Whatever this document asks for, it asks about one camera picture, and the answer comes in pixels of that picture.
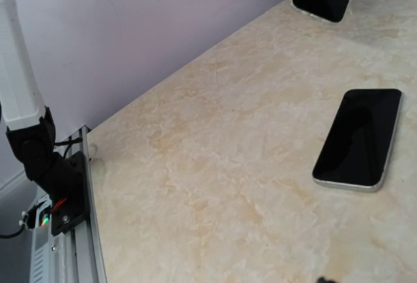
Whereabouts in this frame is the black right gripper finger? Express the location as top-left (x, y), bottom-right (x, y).
top-left (316, 276), bottom-right (337, 283)

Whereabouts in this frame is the silver-edged phone black screen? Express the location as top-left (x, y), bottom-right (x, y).
top-left (312, 89), bottom-right (403, 192)

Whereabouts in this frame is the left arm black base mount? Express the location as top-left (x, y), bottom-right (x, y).
top-left (51, 151), bottom-right (90, 236)

